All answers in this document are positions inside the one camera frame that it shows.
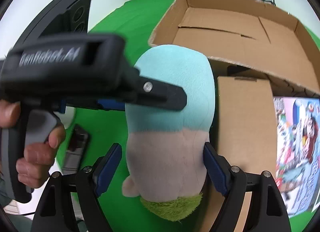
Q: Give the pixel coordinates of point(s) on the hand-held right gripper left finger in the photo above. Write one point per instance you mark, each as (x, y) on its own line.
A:
(110, 167)

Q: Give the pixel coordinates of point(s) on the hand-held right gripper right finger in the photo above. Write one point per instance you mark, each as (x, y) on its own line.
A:
(215, 169)

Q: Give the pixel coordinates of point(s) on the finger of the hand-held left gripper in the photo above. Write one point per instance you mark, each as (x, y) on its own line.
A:
(165, 96)
(107, 104)

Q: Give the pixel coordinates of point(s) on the pastel plush toy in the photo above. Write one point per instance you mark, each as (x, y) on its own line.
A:
(170, 146)

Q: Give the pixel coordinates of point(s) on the colourful printed toy box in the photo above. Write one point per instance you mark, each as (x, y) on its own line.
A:
(297, 146)

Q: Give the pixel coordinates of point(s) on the large cardboard box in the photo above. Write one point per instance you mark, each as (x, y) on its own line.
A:
(225, 34)

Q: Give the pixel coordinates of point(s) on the person's left hand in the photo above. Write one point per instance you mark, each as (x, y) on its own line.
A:
(35, 167)

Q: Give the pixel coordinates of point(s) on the dark flat device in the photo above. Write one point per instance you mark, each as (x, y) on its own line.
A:
(75, 151)

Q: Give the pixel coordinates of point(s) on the green round cloth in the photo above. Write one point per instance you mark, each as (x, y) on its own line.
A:
(140, 21)

